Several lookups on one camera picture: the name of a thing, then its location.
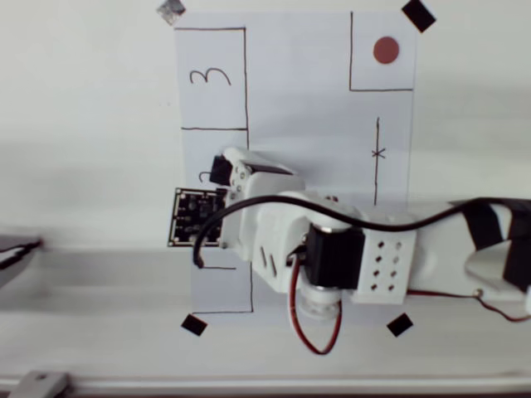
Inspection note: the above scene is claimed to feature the grey tape piece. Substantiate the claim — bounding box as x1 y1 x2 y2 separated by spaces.
156 0 187 27

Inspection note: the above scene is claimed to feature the red round sticker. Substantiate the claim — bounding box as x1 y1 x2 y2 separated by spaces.
372 36 401 66

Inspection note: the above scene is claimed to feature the black tape piece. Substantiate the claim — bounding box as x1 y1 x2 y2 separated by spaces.
180 313 208 337
385 313 415 338
401 0 437 33

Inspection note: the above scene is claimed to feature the thin red wire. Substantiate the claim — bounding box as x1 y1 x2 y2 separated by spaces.
406 289 531 323

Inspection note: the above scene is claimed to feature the grey metal clamp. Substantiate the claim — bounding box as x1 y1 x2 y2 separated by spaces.
14 371 71 398

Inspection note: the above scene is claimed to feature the black camera cable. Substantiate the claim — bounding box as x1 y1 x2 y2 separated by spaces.
192 194 531 269

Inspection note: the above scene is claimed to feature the red looped wire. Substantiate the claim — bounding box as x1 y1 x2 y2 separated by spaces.
288 256 343 357

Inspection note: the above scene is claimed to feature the dark grey wedge-shaped object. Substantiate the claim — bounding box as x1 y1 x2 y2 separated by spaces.
0 235 44 291

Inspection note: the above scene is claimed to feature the white paper sheet with markings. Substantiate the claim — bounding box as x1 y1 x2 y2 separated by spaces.
173 11 417 328

